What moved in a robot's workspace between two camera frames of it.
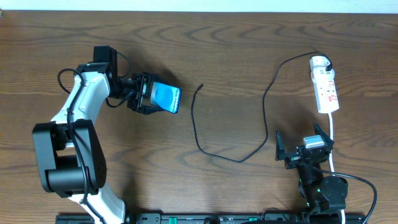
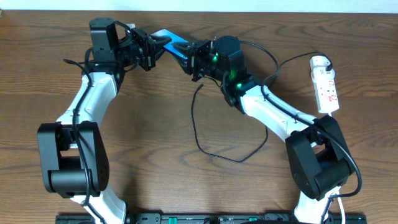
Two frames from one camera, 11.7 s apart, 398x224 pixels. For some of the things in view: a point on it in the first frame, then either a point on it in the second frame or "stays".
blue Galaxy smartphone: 165,96 → 174,38
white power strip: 324,85 stays
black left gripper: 143,93 → 147,50
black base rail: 160,218 stays
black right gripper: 300,156 → 193,60
